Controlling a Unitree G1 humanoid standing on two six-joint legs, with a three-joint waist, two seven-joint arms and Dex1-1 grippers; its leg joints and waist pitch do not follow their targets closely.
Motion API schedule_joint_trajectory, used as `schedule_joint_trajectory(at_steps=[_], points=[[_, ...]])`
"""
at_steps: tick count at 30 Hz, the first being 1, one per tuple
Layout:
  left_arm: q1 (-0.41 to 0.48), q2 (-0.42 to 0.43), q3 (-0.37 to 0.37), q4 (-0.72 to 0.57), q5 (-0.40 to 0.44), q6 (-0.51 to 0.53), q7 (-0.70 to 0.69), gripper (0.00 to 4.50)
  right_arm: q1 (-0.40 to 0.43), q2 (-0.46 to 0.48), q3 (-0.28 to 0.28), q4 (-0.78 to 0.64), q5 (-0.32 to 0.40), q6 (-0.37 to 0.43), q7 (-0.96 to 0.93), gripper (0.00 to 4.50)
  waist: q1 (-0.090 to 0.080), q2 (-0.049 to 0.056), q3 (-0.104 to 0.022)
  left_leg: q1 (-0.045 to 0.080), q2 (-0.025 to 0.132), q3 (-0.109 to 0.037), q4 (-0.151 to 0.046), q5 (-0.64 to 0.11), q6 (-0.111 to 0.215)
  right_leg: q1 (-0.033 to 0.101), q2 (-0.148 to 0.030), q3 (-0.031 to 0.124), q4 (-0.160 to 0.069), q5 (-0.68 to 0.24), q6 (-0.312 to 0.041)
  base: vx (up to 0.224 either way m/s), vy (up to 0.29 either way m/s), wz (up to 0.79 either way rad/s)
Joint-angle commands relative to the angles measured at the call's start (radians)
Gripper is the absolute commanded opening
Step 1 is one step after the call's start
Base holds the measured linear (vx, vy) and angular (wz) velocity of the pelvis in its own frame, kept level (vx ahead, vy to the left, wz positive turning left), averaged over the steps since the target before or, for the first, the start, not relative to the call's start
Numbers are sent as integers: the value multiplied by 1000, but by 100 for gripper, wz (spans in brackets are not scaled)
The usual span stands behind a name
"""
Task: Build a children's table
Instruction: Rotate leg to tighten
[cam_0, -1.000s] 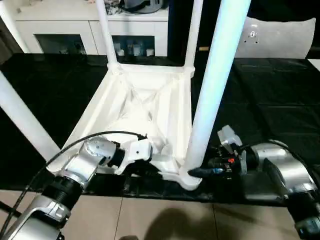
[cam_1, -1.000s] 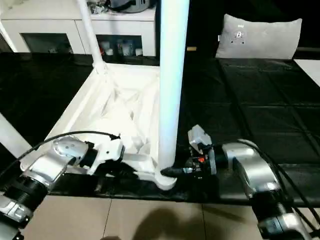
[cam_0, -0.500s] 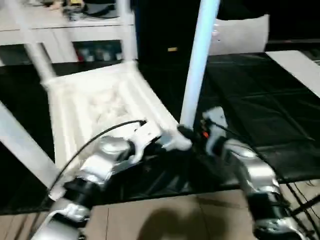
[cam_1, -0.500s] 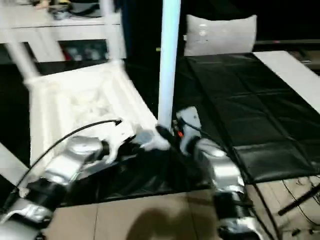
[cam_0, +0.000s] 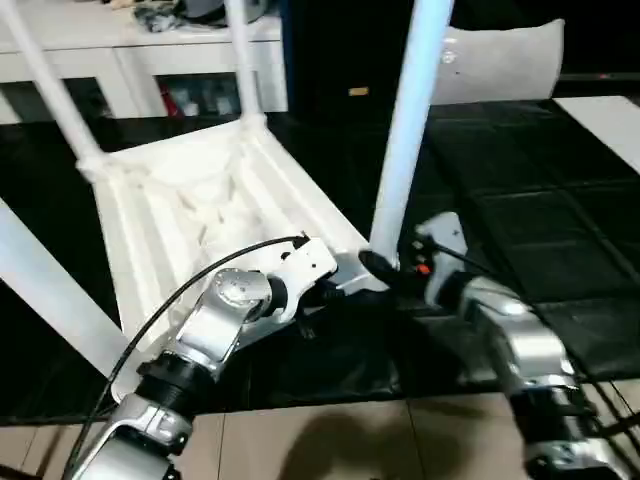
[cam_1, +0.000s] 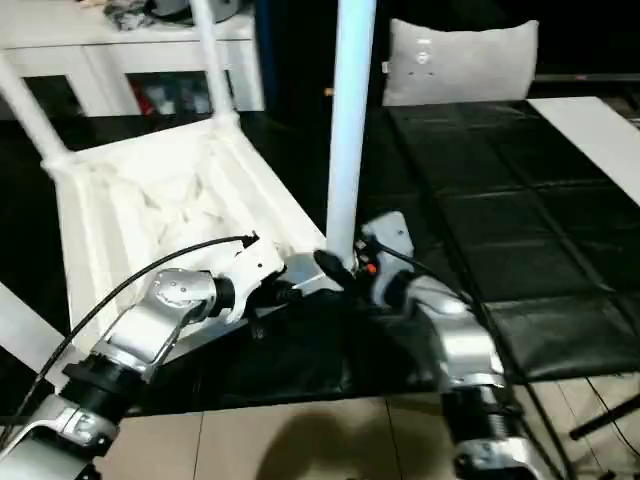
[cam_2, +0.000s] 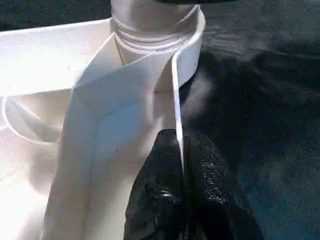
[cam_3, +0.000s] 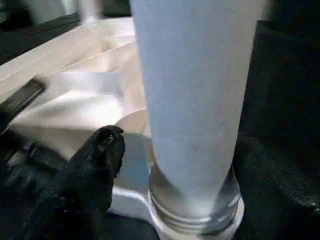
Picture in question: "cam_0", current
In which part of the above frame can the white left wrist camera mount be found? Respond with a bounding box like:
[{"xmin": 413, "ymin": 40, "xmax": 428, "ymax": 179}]
[{"xmin": 267, "ymin": 236, "xmax": 340, "ymax": 325}]

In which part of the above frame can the black tangled item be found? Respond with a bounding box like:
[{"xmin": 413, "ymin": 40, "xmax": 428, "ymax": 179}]
[{"xmin": 133, "ymin": 6, "xmax": 177, "ymax": 32}]

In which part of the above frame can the flat white board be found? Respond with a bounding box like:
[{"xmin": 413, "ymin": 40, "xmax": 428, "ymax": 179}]
[{"xmin": 552, "ymin": 94, "xmax": 640, "ymax": 177}]

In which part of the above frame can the white cabinet with glass doors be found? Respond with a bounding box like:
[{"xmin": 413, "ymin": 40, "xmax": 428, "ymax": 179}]
[{"xmin": 0, "ymin": 0, "xmax": 290, "ymax": 125}]

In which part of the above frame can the black box with gold label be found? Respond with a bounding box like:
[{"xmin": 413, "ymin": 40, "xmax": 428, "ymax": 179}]
[{"xmin": 281, "ymin": 0, "xmax": 417, "ymax": 122}]

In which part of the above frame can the white plastic table top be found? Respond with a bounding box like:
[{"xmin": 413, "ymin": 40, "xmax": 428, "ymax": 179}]
[{"xmin": 74, "ymin": 114, "xmax": 397, "ymax": 402}]

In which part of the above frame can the grey printed cushion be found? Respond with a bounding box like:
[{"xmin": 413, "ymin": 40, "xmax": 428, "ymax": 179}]
[{"xmin": 428, "ymin": 18, "xmax": 567, "ymax": 106}]

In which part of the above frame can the grey round appliance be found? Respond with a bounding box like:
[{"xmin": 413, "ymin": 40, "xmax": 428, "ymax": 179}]
[{"xmin": 183, "ymin": 0, "xmax": 267, "ymax": 22}]

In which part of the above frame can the black rod red band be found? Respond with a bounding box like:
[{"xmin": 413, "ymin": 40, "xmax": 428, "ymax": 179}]
[{"xmin": 558, "ymin": 72, "xmax": 640, "ymax": 82}]

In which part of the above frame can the black work mat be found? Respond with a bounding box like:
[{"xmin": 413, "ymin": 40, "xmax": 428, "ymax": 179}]
[{"xmin": 0, "ymin": 97, "xmax": 640, "ymax": 426}]

